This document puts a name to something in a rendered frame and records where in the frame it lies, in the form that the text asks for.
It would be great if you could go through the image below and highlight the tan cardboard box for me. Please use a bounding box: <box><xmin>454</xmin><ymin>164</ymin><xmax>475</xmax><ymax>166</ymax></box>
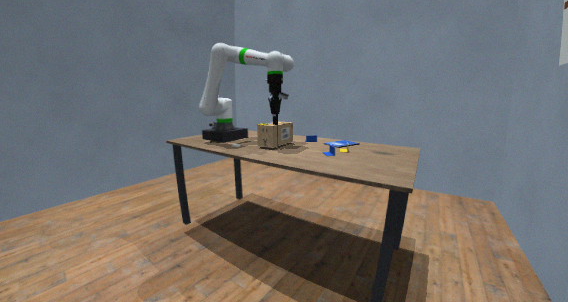
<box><xmin>257</xmin><ymin>122</ymin><xmax>293</xmax><ymax>148</ymax></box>

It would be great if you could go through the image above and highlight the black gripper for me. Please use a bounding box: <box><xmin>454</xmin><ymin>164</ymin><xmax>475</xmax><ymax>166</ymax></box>
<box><xmin>268</xmin><ymin>84</ymin><xmax>282</xmax><ymax>125</ymax></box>

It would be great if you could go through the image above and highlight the blue notebook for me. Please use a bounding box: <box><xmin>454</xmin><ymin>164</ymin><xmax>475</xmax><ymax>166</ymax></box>
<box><xmin>323</xmin><ymin>140</ymin><xmax>360</xmax><ymax>148</ymax></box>

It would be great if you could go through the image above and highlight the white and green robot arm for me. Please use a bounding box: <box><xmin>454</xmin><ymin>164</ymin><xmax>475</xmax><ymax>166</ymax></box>
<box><xmin>199</xmin><ymin>43</ymin><xmax>294</xmax><ymax>131</ymax></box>

